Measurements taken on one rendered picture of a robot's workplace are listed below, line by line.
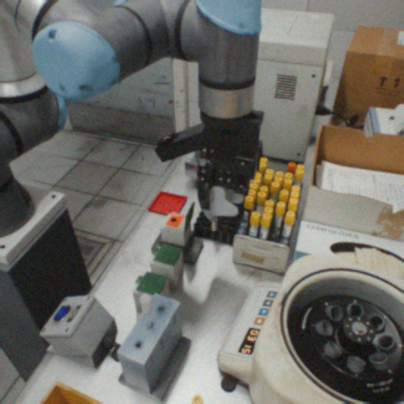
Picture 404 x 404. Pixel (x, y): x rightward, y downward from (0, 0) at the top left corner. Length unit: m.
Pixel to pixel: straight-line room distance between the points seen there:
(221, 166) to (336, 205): 0.25
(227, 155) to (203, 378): 0.33
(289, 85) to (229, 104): 0.44
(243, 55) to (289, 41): 0.42
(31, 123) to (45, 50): 0.39
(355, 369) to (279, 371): 0.09
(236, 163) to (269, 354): 0.25
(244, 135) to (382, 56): 0.81
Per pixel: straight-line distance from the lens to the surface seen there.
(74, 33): 0.40
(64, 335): 0.57
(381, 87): 1.30
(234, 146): 0.54
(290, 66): 0.89
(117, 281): 0.71
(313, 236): 0.70
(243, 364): 0.55
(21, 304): 0.88
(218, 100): 0.48
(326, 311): 0.55
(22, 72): 0.78
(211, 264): 0.71
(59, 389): 0.52
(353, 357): 0.53
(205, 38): 0.47
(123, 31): 0.43
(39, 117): 0.80
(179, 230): 0.67
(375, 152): 0.91
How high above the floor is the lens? 1.42
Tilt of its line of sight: 41 degrees down
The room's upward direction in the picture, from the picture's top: straight up
